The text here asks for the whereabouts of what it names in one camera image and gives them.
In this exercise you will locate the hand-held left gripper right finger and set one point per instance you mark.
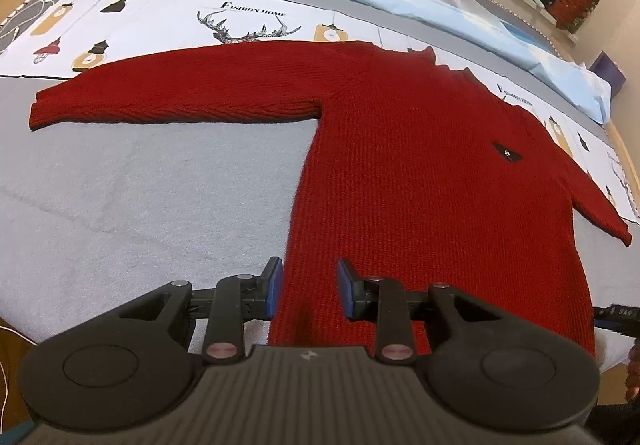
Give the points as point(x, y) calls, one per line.
point(345, 290)

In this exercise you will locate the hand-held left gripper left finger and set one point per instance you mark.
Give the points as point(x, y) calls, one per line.
point(274, 290)

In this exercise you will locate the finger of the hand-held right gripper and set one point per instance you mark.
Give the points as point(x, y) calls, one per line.
point(617, 317)

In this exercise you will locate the red knit sweater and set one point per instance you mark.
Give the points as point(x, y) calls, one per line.
point(425, 165)

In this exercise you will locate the grey bed sheet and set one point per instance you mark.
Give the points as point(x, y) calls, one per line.
point(140, 205)

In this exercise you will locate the purple box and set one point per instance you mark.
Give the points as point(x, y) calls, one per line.
point(607, 70)

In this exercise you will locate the white printed bed sheet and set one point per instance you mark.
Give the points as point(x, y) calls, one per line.
point(165, 25)

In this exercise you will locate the dark red bag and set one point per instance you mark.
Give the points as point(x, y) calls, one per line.
point(575, 0)

